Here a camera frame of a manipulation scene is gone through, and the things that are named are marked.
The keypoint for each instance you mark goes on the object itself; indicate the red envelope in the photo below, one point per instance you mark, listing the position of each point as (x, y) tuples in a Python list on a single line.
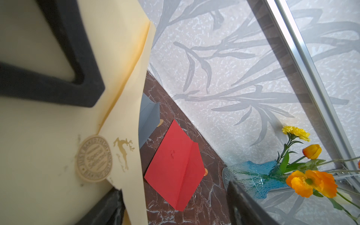
[(177, 168)]

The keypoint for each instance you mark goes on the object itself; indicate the orange and yellow flowers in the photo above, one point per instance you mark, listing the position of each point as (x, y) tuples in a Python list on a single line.
[(303, 175)]

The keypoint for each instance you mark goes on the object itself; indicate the tan kraft envelope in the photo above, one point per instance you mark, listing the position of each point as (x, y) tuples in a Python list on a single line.
[(58, 161)]

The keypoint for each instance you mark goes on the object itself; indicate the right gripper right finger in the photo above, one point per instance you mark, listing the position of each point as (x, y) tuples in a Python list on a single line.
[(243, 209)]

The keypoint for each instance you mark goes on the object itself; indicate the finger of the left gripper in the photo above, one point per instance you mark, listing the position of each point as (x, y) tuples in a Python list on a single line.
[(65, 21)]

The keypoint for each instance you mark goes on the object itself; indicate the horizontal aluminium frame bar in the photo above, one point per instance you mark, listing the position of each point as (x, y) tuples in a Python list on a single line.
[(352, 177)]

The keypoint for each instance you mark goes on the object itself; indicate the blue glass vase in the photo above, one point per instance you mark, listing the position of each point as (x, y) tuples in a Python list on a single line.
[(256, 179)]

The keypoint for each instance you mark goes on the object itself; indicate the grey envelope with gold seal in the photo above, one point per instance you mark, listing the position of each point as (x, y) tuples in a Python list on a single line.
[(149, 119)]

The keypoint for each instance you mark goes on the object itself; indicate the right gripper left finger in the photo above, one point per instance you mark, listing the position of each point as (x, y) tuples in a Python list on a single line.
[(108, 211)]

